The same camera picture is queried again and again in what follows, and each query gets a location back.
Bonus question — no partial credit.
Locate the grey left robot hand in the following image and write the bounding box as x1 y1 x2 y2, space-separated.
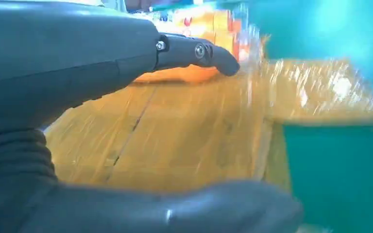
0 0 304 233

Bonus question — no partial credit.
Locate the orange drink bottle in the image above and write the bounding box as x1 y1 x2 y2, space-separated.
134 6 268 83

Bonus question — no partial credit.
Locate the yellow sheet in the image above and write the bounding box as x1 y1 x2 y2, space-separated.
43 59 373 197

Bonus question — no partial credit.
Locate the green table mat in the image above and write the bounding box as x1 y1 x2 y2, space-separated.
247 0 373 233

